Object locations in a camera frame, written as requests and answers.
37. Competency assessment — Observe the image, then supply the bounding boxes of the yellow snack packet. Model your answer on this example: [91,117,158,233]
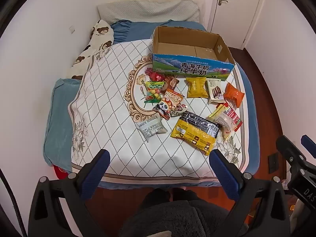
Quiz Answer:
[185,77,209,99]

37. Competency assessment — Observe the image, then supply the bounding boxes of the bear print pillow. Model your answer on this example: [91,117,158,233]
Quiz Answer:
[65,20,114,82]

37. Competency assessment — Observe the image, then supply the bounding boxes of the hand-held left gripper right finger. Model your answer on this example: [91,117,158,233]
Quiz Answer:
[209,149,290,237]

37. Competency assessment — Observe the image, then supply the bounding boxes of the white bread packet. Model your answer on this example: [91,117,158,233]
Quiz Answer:
[135,114,165,142]

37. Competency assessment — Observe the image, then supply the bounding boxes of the person's dark fuzzy clothing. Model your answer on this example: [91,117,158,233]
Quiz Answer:
[120,188,250,237]

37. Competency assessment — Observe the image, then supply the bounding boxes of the blue ruffled pillow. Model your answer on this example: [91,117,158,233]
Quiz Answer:
[110,19,206,45]

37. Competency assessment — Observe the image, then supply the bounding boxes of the grey textured pillow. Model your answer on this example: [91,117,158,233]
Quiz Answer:
[97,0,201,26]

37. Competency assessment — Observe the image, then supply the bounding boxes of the panda print snack packet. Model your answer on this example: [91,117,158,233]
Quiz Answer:
[152,100,173,120]

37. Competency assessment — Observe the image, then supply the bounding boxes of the small pale snack packet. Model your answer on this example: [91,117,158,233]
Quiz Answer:
[170,103,188,117]

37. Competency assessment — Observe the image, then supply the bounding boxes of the green candy packet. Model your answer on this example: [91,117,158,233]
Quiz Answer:
[144,81,165,103]

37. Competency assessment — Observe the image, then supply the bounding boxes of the black floor plate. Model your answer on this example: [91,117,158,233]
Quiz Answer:
[268,153,280,174]

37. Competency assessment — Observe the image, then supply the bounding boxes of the white diamond pattern quilt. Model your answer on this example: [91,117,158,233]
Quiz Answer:
[70,39,245,181]

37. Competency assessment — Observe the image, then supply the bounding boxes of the large yellow black packet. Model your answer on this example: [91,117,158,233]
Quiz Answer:
[170,111,221,156]

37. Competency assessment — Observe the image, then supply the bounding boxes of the orange white mushroom snack packet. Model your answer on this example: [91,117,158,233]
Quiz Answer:
[163,88,185,111]

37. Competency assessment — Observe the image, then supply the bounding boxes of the white door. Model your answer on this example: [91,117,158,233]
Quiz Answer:
[212,0,268,50]

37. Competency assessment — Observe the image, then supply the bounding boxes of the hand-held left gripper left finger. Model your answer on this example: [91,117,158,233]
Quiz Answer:
[28,149,111,237]

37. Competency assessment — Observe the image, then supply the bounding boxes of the white chocolate stick packet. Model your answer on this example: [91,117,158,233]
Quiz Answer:
[205,78,226,104]

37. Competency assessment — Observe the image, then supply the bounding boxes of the printed blue cardboard box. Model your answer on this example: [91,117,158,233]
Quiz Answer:
[151,26,235,82]

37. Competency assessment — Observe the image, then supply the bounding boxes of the yellow stick packet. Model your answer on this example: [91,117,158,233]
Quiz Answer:
[208,102,230,119]

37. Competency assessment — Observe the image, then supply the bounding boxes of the red white snack packet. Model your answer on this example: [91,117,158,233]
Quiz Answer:
[226,104,242,131]

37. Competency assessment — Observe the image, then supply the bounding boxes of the red object under bed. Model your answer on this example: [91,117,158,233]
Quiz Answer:
[53,166,72,180]

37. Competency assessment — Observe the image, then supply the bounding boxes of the clear white snack packet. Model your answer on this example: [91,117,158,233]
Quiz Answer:
[213,111,234,140]

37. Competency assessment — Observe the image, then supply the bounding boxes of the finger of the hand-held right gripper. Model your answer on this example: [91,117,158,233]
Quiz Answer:
[301,134,316,158]
[276,135,308,168]

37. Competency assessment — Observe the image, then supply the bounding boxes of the brown snack packet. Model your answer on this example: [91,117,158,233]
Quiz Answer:
[159,76,179,95]

